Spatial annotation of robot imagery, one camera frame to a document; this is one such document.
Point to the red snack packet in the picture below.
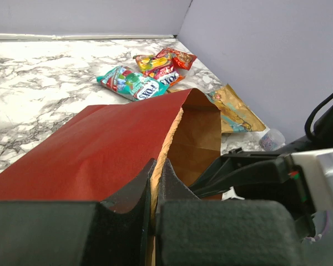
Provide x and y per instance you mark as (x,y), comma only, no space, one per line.
(180,59)

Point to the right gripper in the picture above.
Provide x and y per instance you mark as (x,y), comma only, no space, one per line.
(261,176)

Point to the gold crispy chips bag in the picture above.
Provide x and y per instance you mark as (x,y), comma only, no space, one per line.
(236,113)

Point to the small plastic cup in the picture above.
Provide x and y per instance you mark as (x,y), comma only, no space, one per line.
(272,140)

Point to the teal Fox's candy bag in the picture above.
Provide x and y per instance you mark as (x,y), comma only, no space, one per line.
(131,84)

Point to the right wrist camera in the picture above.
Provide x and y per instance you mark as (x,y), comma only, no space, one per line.
(317,167)

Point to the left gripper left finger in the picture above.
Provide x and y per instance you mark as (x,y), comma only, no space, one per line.
(113,231)

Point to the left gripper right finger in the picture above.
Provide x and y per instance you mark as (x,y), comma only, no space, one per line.
(190,231)

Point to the red paper bag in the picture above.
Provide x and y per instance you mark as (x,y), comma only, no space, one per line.
(104,147)

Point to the orange Fox's fruits candy bag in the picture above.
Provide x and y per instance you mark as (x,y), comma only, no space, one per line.
(161,69)

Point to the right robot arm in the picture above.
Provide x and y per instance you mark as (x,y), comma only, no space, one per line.
(318,136)

